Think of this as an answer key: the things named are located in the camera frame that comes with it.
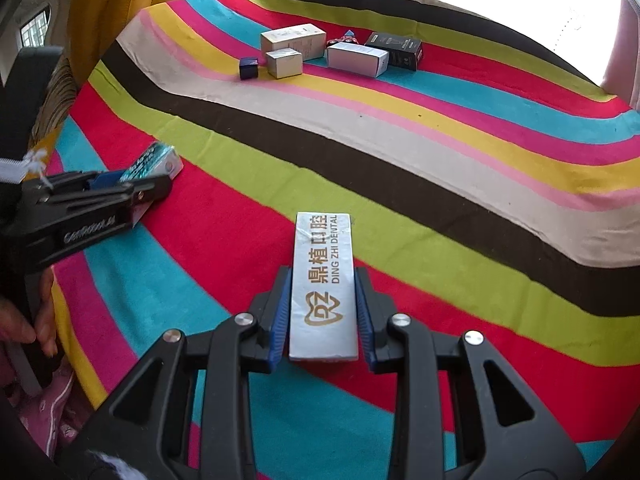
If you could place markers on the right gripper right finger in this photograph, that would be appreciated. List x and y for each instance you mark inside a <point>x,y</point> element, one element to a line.
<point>461,410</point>

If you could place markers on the striped colourful cloth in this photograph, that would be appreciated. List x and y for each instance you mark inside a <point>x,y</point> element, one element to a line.
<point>494,189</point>

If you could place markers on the red toy car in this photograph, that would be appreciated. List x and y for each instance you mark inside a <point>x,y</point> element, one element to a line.
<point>348,38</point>

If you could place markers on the pink curtain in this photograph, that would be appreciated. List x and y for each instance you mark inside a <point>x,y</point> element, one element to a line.
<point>621,76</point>

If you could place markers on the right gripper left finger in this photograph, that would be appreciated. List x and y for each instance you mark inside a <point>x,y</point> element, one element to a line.
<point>183,411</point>

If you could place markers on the white silver long box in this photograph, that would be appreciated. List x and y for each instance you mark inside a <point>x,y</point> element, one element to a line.
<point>357,59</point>

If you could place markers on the black printed box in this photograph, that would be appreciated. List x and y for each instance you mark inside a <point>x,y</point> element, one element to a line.
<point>405,52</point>

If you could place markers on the window with grille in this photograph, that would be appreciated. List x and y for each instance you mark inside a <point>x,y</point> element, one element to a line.
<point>34,32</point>

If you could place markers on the teal small box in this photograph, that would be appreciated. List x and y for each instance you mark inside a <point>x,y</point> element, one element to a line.
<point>155,160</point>

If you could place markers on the small silver box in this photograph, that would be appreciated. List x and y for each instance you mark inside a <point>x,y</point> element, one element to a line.
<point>284,63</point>

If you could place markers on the beige tall box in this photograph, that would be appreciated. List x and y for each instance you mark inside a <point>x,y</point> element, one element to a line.
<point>308,39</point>

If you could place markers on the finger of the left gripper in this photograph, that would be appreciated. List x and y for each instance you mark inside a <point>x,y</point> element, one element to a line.
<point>83,183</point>
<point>93,201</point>

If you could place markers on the small white dental box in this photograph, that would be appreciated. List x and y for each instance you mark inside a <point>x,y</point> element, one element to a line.
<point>323,322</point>

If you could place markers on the dark blue small box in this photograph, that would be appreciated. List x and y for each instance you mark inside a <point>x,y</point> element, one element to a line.
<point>248,68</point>

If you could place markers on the person's left hand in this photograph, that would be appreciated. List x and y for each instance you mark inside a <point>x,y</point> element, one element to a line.
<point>15,327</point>

